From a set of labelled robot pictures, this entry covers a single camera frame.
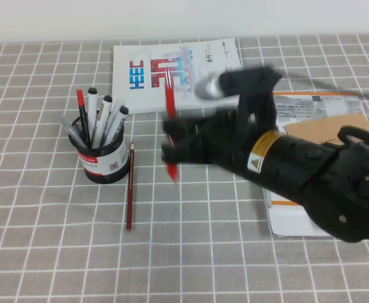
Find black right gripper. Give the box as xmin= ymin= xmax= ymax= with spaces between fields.
xmin=160 ymin=109 xmax=282 ymax=187

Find red gel pen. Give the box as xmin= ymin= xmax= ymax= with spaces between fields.
xmin=164 ymin=84 xmax=179 ymax=184

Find black mesh pen holder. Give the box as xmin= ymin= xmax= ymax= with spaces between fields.
xmin=68 ymin=115 xmax=130 ymax=185

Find white marker black cap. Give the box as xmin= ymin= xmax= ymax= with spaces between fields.
xmin=106 ymin=105 xmax=130 ymax=146
xmin=87 ymin=87 xmax=100 ymax=146
xmin=92 ymin=94 xmax=114 ymax=148

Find red black pencil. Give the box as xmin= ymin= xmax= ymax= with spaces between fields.
xmin=126 ymin=141 xmax=136 ymax=231
xmin=76 ymin=89 xmax=91 ymax=146

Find white HEEC booklet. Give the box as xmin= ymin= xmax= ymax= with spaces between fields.
xmin=112 ymin=37 xmax=245 ymax=115

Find white orange book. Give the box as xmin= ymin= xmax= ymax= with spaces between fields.
xmin=266 ymin=92 xmax=362 ymax=209

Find grey checked tablecloth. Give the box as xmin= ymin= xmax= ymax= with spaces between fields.
xmin=0 ymin=34 xmax=369 ymax=303

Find tan classic note notebook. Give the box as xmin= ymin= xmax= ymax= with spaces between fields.
xmin=282 ymin=112 xmax=369 ymax=146

